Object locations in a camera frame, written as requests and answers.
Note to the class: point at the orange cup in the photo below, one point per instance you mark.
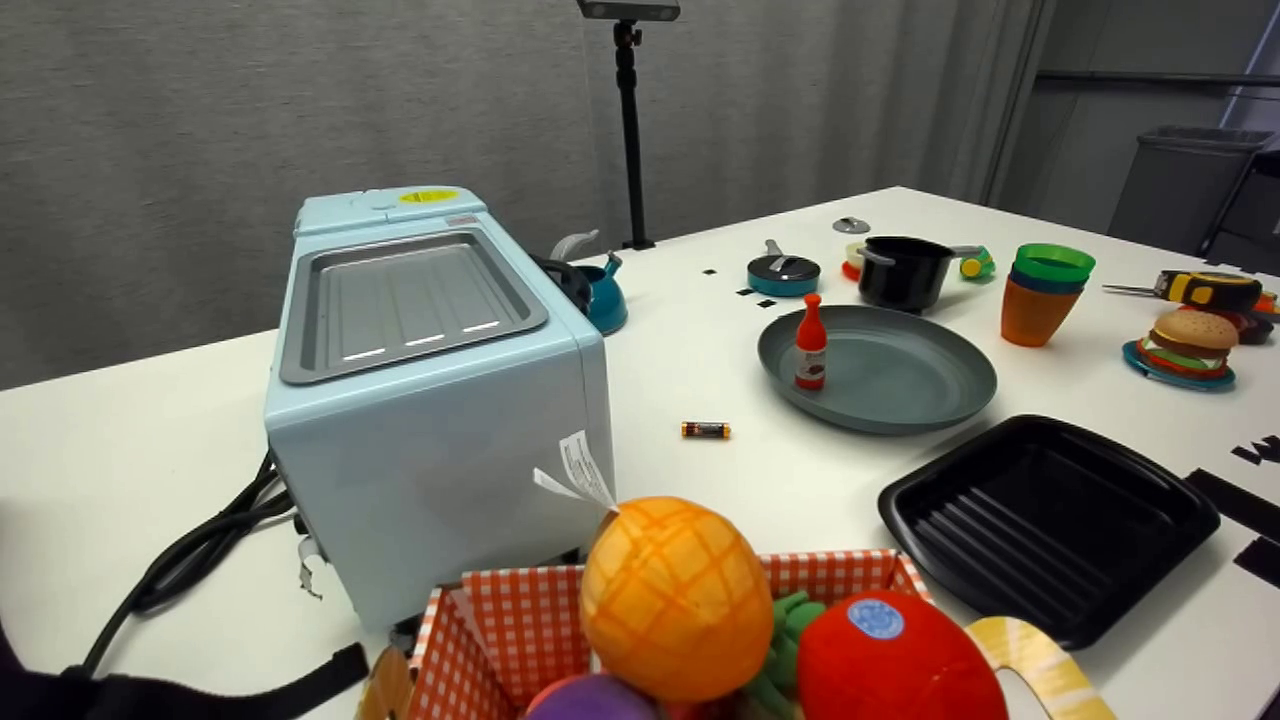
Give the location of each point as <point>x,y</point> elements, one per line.
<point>1033,316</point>

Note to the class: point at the gray plate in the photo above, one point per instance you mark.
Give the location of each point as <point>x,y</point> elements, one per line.
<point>894,382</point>

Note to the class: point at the teal toy kettle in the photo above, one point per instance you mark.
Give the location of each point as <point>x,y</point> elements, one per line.
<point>602,300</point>

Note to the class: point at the small dark wrapped bar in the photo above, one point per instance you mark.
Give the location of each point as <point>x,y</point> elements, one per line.
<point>705,430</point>

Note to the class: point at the small dark frying pan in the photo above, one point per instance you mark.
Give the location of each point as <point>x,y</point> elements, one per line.
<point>785,276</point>

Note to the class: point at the red ketchup bottle toy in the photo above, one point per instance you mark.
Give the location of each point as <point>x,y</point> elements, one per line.
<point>811,348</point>

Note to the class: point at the light blue toaster oven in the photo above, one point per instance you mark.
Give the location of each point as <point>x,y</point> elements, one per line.
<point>427,441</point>

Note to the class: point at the orange plush fruit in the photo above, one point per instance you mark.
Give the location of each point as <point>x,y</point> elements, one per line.
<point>673,600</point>

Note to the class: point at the small gray disc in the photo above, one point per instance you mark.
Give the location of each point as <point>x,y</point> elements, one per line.
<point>851,227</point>

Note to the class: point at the black toy pot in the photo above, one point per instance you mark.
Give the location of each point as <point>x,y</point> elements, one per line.
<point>904,274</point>

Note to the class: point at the red checkered basket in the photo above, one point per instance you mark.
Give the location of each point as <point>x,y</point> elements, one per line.
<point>505,627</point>

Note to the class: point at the green plush vegetable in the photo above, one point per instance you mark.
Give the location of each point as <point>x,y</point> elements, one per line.
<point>788,640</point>

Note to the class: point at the purple plush fruit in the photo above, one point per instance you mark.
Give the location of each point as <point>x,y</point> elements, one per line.
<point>594,703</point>

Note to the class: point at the green yellow toy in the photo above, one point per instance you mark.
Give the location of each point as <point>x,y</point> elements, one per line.
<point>978,264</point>

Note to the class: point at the red plush tomato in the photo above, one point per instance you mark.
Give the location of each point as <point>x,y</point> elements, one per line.
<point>894,665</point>

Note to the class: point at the black grill tray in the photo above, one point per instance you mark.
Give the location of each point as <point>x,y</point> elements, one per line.
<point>1045,527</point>

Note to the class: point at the gray backdrop curtain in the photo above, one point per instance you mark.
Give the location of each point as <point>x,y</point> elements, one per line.
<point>203,132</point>

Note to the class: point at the yellow plush slice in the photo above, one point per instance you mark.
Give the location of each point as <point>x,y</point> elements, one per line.
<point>1045,665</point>

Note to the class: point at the teal small dish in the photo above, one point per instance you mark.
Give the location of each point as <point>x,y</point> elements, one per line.
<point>1172,379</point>

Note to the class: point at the toy burger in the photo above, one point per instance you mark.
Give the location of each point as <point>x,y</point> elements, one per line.
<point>1190,343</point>

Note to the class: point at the gray trash bin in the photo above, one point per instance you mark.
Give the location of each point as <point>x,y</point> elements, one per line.
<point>1183,186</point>

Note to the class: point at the yellow black toy tool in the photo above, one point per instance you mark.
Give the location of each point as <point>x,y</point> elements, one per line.
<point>1215,291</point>

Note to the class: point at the black bag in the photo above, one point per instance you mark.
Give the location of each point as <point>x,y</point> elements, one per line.
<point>135,696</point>

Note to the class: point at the black tape strip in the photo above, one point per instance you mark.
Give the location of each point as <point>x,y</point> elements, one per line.
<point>1263,563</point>
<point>1243,506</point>

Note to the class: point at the dark bin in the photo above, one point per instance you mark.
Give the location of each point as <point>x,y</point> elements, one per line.
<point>1255,215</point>

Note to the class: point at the black camera stand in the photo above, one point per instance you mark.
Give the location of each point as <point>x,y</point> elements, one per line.
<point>629,132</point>

